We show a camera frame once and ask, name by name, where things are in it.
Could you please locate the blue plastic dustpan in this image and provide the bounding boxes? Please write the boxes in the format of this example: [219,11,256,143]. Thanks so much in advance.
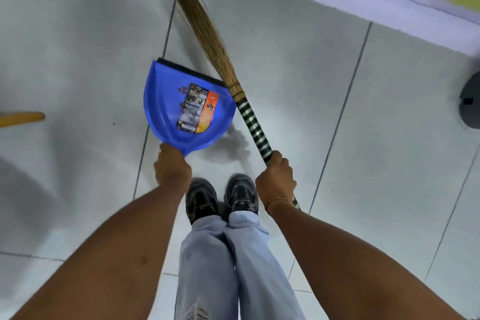
[143,57,238,157]

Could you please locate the person's left forearm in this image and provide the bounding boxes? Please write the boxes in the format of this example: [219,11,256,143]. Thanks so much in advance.
[11,185,188,320]

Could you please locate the person's right black shoe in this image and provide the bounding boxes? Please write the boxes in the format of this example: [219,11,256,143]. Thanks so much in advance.
[224,173,260,218]

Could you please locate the person's right forearm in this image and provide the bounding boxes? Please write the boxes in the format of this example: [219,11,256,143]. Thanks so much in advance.
[267,201,466,320]

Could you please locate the yellow wooden stick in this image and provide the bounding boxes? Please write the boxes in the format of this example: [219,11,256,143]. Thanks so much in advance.
[0,111,46,129]

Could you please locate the straw broom with striped handle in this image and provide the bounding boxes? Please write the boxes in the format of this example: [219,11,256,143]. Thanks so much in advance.
[165,0,301,211]

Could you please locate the light blue jeans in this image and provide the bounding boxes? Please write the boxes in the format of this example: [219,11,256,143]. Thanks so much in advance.
[174,212,307,320]

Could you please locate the person's black shoe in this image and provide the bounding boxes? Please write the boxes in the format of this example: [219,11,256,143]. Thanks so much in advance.
[224,173,260,218]
[185,177,220,226]

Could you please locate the person's left hand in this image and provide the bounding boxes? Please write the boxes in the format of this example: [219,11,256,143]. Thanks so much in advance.
[154,143,193,194]

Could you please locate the gold bracelet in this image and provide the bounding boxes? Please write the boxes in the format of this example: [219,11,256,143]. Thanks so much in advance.
[265,197,294,210]

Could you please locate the person's left black shoe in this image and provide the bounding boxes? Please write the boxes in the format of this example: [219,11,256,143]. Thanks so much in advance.
[185,177,220,226]

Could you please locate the dark round object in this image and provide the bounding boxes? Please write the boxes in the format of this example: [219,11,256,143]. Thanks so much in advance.
[459,70,480,130]

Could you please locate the person's right hand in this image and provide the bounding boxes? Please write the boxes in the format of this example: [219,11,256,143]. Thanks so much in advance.
[255,150,298,213]

